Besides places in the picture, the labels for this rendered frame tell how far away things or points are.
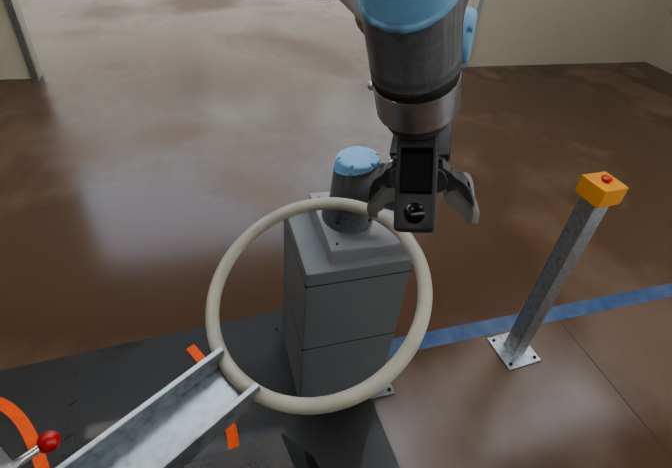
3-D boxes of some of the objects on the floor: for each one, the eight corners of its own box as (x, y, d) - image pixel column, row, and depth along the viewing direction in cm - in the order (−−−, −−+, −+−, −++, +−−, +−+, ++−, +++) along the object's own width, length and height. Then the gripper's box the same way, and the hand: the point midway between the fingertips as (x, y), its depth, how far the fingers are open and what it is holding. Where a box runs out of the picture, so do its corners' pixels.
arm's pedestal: (271, 328, 235) (269, 198, 182) (361, 312, 248) (383, 186, 195) (290, 419, 198) (294, 288, 145) (394, 394, 211) (433, 266, 158)
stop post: (540, 361, 232) (647, 191, 165) (509, 371, 226) (606, 198, 158) (516, 330, 246) (606, 162, 179) (486, 339, 240) (567, 168, 173)
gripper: (512, 77, 49) (494, 187, 65) (340, 80, 55) (363, 181, 70) (512, 133, 45) (493, 237, 61) (325, 131, 50) (353, 227, 66)
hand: (421, 224), depth 64 cm, fingers open, 14 cm apart
